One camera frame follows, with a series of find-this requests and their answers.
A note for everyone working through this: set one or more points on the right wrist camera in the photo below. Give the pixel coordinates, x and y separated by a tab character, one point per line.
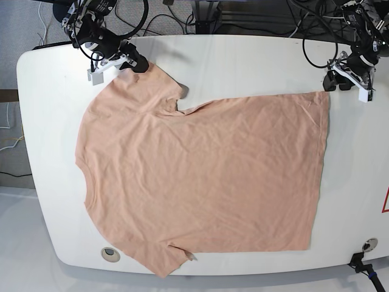
95	77

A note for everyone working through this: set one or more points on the black clamp mount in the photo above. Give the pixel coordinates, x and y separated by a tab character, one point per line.
358	266

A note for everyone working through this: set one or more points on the peach T-shirt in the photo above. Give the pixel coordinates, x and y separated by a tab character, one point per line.
230	175

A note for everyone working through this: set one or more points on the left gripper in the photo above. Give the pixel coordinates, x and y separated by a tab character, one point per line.
348	71

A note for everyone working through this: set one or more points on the left table cable grommet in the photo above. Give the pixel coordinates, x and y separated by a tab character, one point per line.
110	255

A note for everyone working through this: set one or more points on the table cable grommet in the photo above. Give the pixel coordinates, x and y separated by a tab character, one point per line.
110	255
370	245

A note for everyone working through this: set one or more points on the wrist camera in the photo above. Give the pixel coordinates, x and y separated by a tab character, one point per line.
365	95
95	77

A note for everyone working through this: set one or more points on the right table cable grommet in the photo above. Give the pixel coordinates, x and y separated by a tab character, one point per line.
370	245

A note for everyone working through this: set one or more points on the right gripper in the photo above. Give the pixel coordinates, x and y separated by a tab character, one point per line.
104	53

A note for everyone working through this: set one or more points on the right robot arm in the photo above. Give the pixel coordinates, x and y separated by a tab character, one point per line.
83	24

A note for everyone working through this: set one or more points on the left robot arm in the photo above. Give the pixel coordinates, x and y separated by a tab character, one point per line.
369	21

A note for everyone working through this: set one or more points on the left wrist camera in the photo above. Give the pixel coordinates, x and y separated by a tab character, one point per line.
365	95

